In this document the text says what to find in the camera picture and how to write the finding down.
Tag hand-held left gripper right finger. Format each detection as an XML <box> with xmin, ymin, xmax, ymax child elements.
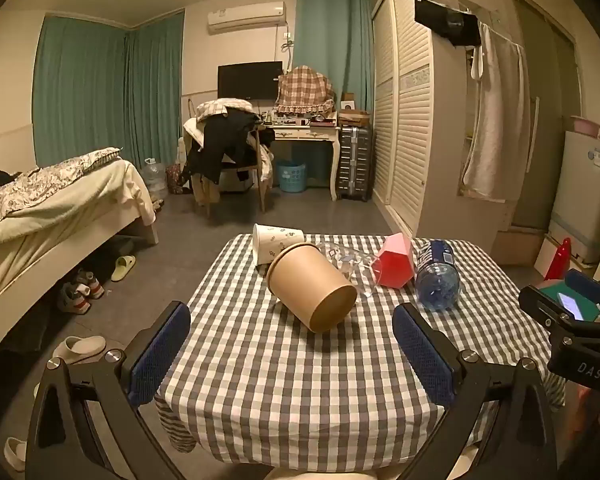
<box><xmin>392</xmin><ymin>302</ymin><xmax>559</xmax><ymax>480</ymax></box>

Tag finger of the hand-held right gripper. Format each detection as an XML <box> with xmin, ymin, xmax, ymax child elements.
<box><xmin>518</xmin><ymin>269</ymin><xmax>600</xmax><ymax>335</ymax></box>

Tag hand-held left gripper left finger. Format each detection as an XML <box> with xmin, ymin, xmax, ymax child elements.
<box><xmin>26</xmin><ymin>301</ymin><xmax>192</xmax><ymax>480</ymax></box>

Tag brown paper cup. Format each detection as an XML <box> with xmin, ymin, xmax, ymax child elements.
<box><xmin>266</xmin><ymin>242</ymin><xmax>358</xmax><ymax>334</ymax></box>

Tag person's right forearm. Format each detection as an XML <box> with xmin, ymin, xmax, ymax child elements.
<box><xmin>556</xmin><ymin>389</ymin><xmax>600</xmax><ymax>480</ymax></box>

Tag clear plastic cup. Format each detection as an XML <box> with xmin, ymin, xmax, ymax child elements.
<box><xmin>319</xmin><ymin>241</ymin><xmax>381</xmax><ymax>302</ymax></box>

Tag white patterned paper cup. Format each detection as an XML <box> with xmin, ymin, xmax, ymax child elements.
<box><xmin>252</xmin><ymin>223</ymin><xmax>306</xmax><ymax>266</ymax></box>

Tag blue water bottle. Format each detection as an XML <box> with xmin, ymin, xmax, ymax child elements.
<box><xmin>414</xmin><ymin>239</ymin><xmax>462</xmax><ymax>311</ymax></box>

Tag white slipper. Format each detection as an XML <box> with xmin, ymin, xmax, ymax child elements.
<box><xmin>52</xmin><ymin>335</ymin><xmax>107</xmax><ymax>365</ymax></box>
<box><xmin>3</xmin><ymin>437</ymin><xmax>29</xmax><ymax>472</ymax></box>

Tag yellow slipper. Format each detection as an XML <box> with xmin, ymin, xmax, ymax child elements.
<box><xmin>110</xmin><ymin>254</ymin><xmax>137</xmax><ymax>283</ymax></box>

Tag red geometric container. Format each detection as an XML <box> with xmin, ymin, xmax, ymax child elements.
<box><xmin>371</xmin><ymin>232</ymin><xmax>420</xmax><ymax>289</ymax></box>

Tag pair of sneakers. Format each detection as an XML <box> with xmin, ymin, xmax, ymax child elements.
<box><xmin>55</xmin><ymin>269</ymin><xmax>106</xmax><ymax>315</ymax></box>

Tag white refrigerator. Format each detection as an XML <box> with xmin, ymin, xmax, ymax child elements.
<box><xmin>549</xmin><ymin>130</ymin><xmax>600</xmax><ymax>267</ymax></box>

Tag grey checked tablecloth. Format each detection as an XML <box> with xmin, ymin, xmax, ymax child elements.
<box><xmin>155</xmin><ymin>232</ymin><xmax>567</xmax><ymax>466</ymax></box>

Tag bed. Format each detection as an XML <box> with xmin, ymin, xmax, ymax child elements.
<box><xmin>0</xmin><ymin>147</ymin><xmax>160</xmax><ymax>361</ymax></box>

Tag large clear water jug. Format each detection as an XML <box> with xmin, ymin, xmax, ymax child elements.
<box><xmin>142</xmin><ymin>157</ymin><xmax>169</xmax><ymax>200</ymax></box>

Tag dark red bag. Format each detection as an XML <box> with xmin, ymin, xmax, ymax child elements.
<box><xmin>165</xmin><ymin>162</ymin><xmax>194</xmax><ymax>196</ymax></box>

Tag pink basin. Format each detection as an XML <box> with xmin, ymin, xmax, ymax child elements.
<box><xmin>570</xmin><ymin>115</ymin><xmax>600</xmax><ymax>137</ymax></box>

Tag white hanging towel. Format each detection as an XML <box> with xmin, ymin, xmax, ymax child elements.
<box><xmin>462</xmin><ymin>22</ymin><xmax>532</xmax><ymax>202</ymax></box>

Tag dark suitcase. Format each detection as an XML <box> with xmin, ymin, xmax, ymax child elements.
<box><xmin>337</xmin><ymin>125</ymin><xmax>374</xmax><ymax>203</ymax></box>

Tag floral patterned quilt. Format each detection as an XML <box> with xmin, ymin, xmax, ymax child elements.
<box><xmin>0</xmin><ymin>147</ymin><xmax>124</xmax><ymax>233</ymax></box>

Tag wooden chair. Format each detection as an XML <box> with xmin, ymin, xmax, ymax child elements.
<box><xmin>187</xmin><ymin>100</ymin><xmax>277</xmax><ymax>219</ymax></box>

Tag black clothes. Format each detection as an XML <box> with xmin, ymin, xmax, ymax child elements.
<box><xmin>180</xmin><ymin>109</ymin><xmax>277</xmax><ymax>185</ymax></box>

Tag blue laundry basket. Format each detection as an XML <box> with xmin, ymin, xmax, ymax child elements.
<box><xmin>276</xmin><ymin>160</ymin><xmax>309</xmax><ymax>193</ymax></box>

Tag white louvered wardrobe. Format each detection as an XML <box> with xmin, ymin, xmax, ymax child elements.
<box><xmin>370</xmin><ymin>0</ymin><xmax>512</xmax><ymax>242</ymax></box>

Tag white desk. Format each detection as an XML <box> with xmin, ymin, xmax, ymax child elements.
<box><xmin>272</xmin><ymin>124</ymin><xmax>342</xmax><ymax>202</ymax></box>

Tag plaid blanket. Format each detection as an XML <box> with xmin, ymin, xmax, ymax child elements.
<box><xmin>195</xmin><ymin>98</ymin><xmax>254</xmax><ymax>123</ymax></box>

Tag green window curtain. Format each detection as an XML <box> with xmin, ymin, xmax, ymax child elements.
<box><xmin>32</xmin><ymin>10</ymin><xmax>186</xmax><ymax>169</ymax></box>
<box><xmin>295</xmin><ymin>0</ymin><xmax>377</xmax><ymax>112</ymax></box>

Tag black television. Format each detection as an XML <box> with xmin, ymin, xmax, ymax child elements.
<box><xmin>217</xmin><ymin>61</ymin><xmax>284</xmax><ymax>101</ymax></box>

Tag plaid ruffled cover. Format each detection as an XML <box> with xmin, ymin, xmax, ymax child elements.
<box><xmin>275</xmin><ymin>65</ymin><xmax>337</xmax><ymax>116</ymax></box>

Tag black hanging device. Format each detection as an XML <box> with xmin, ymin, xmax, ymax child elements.
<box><xmin>414</xmin><ymin>0</ymin><xmax>482</xmax><ymax>48</ymax></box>

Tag white air conditioner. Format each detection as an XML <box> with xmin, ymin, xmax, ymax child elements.
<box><xmin>207</xmin><ymin>1</ymin><xmax>287</xmax><ymax>36</ymax></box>

